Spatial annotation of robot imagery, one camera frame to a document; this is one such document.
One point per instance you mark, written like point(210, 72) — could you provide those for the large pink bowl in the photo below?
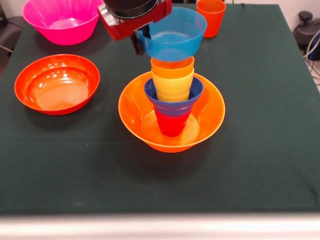
point(65, 35)

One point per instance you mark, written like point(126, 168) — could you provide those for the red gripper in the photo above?
point(130, 27)

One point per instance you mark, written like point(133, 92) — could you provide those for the light blue bowl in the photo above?
point(172, 50)

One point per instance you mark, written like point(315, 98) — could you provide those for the dark green tablecloth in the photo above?
point(75, 162)

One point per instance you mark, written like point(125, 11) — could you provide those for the shallow red-orange bowl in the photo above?
point(57, 82)

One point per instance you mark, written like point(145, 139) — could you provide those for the dark blue bowl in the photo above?
point(172, 108)

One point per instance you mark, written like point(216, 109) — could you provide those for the tall red-orange cup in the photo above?
point(213, 22)

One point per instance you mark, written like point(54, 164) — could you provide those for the yellow cup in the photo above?
point(172, 88)

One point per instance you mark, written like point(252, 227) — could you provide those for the small orange cup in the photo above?
point(172, 67)

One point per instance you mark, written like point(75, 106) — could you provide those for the magenta cup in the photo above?
point(171, 125)

